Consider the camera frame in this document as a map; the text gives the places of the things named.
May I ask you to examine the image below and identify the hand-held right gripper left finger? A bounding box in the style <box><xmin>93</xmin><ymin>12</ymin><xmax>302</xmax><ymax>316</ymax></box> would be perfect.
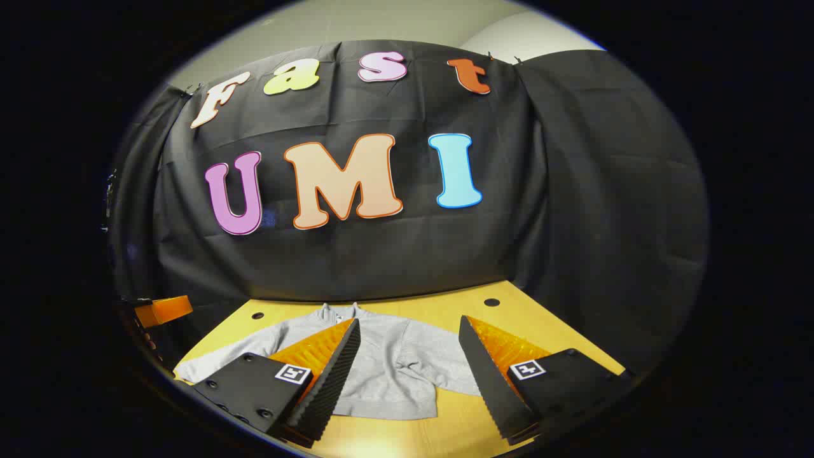
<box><xmin>191</xmin><ymin>318</ymin><xmax>362</xmax><ymax>449</ymax></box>

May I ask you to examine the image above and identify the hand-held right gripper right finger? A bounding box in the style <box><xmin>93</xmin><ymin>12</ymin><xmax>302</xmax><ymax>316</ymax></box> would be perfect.
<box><xmin>458</xmin><ymin>314</ymin><xmax>637</xmax><ymax>446</ymax></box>

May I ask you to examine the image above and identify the grey sweatshirt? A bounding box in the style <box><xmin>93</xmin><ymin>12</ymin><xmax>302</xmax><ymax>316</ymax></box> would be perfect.
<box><xmin>173</xmin><ymin>303</ymin><xmax>484</xmax><ymax>420</ymax></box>

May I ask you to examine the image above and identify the black backdrop cloth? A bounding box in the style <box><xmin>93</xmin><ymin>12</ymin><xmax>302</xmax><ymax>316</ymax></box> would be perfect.
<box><xmin>105</xmin><ymin>39</ymin><xmax>710</xmax><ymax>382</ymax></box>

